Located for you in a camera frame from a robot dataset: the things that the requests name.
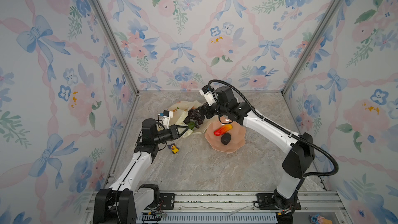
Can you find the dark avocado fruit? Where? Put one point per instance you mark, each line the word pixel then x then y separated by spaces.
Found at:
pixel 226 139
pixel 187 120

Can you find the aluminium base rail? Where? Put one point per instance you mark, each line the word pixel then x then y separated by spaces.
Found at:
pixel 237 207

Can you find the pink wavy fruit plate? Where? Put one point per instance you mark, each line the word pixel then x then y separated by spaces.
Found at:
pixel 238 137

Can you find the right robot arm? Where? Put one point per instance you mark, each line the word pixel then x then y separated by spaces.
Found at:
pixel 297 161

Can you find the left metal corner post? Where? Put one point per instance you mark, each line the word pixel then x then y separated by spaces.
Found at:
pixel 106 27

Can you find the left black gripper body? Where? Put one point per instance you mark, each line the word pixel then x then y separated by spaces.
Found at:
pixel 165 136

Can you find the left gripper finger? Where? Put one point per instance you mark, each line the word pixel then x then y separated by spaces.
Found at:
pixel 183 127
pixel 183 135

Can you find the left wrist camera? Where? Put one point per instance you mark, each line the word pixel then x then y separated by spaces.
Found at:
pixel 165 117

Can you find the small yellow blue toy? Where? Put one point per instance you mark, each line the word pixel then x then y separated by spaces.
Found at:
pixel 174 149

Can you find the purple grape bunch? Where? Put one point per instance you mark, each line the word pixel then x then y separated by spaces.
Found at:
pixel 196 116

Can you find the red yellow mango fruit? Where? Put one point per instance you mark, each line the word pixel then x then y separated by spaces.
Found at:
pixel 223 130

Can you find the right metal corner post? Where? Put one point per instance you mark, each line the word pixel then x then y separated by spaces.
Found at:
pixel 331 10

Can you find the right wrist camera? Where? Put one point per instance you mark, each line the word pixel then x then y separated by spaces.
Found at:
pixel 208 93

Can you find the metal corner post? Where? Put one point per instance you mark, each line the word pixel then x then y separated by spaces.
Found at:
pixel 106 27
pixel 331 10

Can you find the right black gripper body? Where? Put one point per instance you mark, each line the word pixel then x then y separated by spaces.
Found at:
pixel 214 111

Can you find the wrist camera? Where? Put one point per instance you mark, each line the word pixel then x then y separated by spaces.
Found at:
pixel 208 93
pixel 165 117

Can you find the green apple fruit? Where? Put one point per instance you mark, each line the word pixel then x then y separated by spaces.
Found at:
pixel 191 125

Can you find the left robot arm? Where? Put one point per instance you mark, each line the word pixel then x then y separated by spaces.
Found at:
pixel 130 174

